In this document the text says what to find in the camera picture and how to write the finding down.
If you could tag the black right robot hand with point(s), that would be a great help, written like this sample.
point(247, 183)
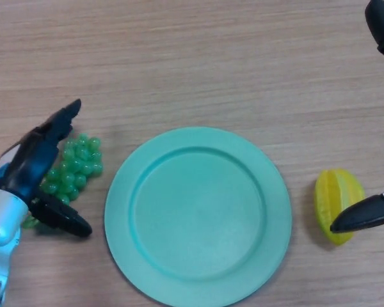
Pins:
point(382, 22)

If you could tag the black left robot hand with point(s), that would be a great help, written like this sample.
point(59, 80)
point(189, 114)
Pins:
point(28, 160)

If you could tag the green grapes bunch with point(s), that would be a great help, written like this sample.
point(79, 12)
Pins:
point(76, 163)

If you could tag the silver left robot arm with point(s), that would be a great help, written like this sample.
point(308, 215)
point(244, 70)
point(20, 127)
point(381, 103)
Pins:
point(1, 230)

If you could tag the green round plate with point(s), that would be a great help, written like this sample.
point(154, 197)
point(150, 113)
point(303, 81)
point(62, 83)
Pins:
point(196, 217)

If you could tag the yellow starfruit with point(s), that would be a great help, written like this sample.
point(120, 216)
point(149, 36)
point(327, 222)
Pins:
point(334, 192)

